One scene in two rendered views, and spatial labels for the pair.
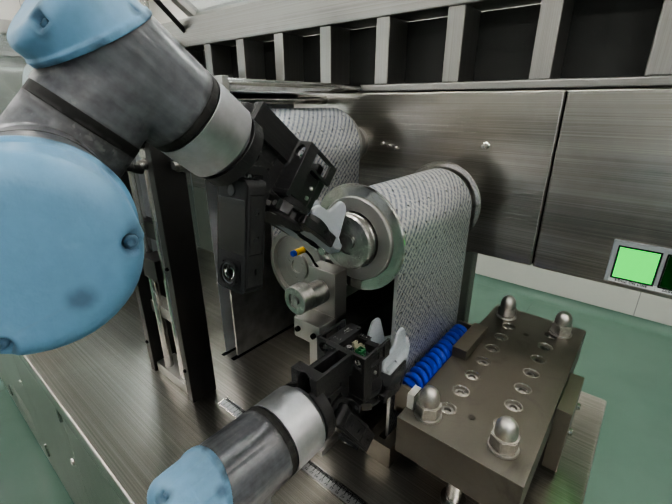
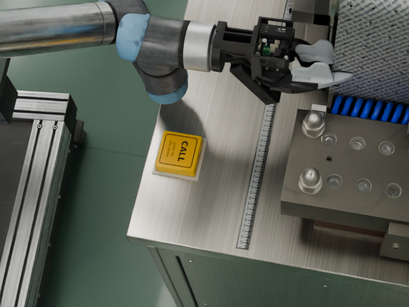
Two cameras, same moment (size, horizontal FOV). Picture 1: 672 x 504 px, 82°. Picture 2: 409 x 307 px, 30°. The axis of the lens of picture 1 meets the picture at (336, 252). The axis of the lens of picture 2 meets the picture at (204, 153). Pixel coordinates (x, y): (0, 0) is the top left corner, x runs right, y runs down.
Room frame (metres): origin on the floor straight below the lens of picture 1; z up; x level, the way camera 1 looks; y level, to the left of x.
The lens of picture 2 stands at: (0.08, -0.57, 2.12)
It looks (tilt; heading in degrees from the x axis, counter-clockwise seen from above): 65 degrees down; 73
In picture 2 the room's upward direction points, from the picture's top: 11 degrees counter-clockwise
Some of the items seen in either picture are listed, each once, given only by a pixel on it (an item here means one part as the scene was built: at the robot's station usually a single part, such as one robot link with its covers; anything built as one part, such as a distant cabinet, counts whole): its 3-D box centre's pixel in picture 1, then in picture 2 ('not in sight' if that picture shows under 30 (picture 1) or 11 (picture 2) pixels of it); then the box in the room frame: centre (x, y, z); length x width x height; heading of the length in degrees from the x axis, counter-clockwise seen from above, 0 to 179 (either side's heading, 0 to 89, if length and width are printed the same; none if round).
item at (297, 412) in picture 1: (287, 424); (203, 45); (0.30, 0.05, 1.11); 0.08 x 0.05 x 0.08; 50
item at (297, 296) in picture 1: (299, 298); not in sight; (0.45, 0.05, 1.18); 0.04 x 0.02 x 0.04; 50
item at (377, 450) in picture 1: (421, 400); not in sight; (0.55, -0.15, 0.92); 0.28 x 0.04 x 0.04; 140
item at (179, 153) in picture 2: not in sight; (179, 153); (0.21, 0.00, 0.91); 0.07 x 0.07 x 0.02; 50
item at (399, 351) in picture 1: (398, 346); (321, 71); (0.44, -0.08, 1.11); 0.09 x 0.03 x 0.06; 139
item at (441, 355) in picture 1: (438, 356); (400, 114); (0.53, -0.17, 1.03); 0.21 x 0.04 x 0.03; 140
